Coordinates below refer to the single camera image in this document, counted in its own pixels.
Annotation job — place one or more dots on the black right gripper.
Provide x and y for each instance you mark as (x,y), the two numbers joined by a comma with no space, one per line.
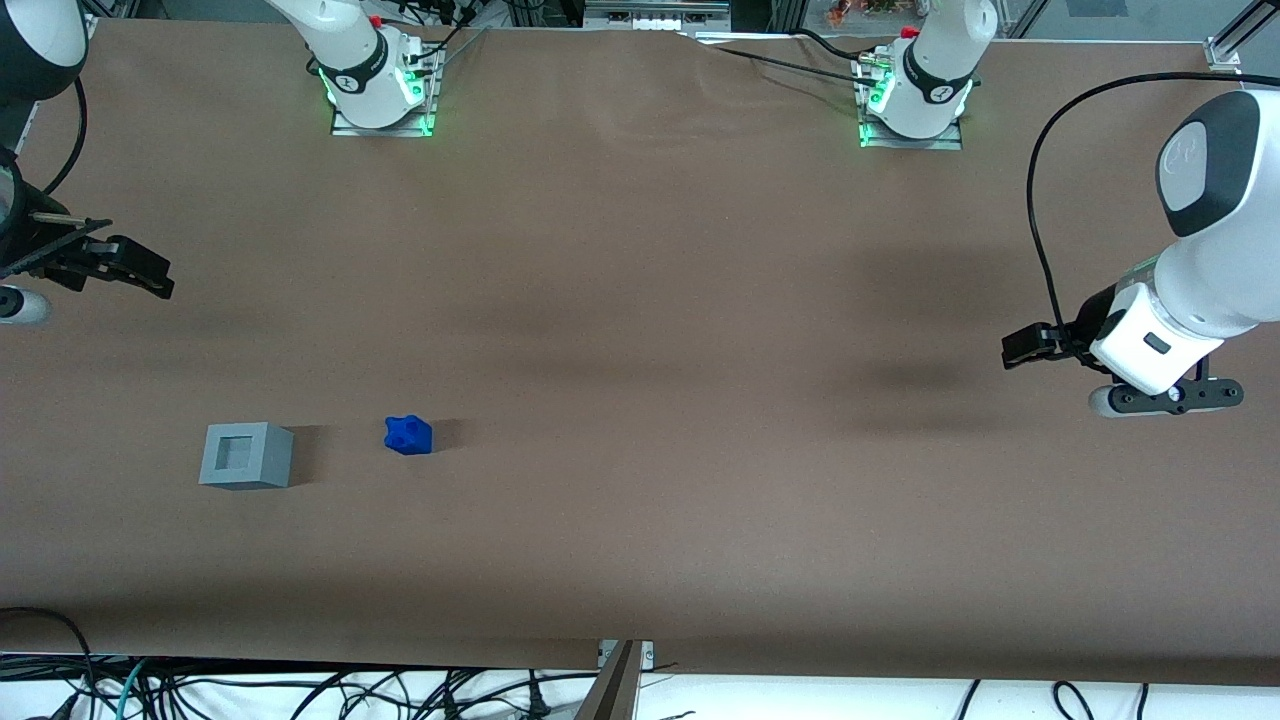
(48,256)

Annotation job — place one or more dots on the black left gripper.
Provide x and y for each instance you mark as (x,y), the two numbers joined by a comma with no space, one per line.
(1088,320)

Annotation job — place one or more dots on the blue plastic part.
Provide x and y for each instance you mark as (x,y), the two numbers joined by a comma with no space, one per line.
(408,436)

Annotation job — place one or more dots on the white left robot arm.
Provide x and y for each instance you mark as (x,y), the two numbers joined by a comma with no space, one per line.
(1220,260)

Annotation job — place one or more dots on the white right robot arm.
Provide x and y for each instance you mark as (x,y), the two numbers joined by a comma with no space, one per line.
(350,60)

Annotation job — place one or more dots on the gray square hollow base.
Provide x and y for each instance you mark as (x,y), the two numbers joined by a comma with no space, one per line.
(270,460)

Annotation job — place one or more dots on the brown table cover sheet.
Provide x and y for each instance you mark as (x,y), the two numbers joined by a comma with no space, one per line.
(640,300)

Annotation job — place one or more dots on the white power strip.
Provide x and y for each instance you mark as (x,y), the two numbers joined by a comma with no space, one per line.
(650,20)

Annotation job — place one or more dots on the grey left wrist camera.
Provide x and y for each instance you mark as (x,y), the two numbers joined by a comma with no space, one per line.
(1102,401)

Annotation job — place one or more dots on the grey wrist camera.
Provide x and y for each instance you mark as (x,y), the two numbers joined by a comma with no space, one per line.
(20,308)
(1102,401)

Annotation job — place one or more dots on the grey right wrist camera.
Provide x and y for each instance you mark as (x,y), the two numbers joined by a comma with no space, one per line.
(20,308)

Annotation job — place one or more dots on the black left camera bracket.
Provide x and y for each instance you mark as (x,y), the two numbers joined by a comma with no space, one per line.
(1200,393)

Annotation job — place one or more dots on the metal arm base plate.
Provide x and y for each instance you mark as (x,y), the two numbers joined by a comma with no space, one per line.
(910,144)
(380,131)

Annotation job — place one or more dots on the aluminium frame profile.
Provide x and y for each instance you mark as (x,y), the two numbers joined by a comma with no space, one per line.
(1222,52)

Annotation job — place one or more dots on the metal corner bracket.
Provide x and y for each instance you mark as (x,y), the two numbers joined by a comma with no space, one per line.
(645,652)

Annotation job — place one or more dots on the grey metal post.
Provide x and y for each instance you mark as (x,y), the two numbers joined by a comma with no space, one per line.
(612,695)

